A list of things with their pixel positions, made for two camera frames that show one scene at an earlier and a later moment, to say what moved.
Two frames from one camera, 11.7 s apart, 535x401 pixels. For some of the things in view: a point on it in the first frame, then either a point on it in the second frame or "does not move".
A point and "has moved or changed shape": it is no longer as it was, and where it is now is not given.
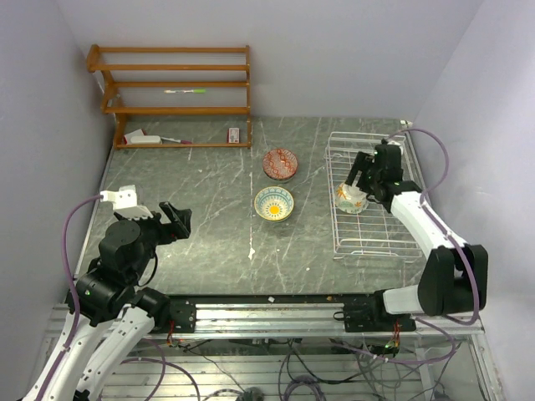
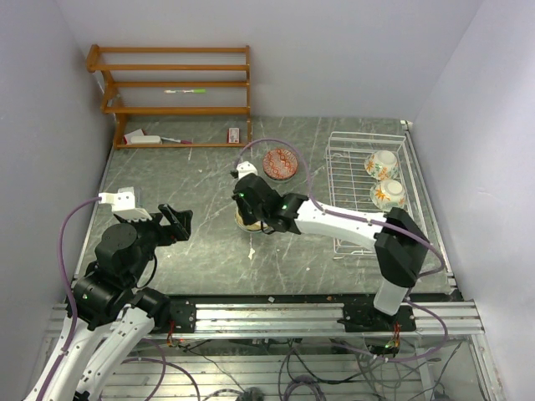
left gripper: [179, 227] does not move
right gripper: [359, 165] to [246, 218]
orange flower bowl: [350, 199] has moved or changed shape
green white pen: [190, 91] does not move
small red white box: [233, 135] does not move
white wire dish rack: [374, 234] does not move
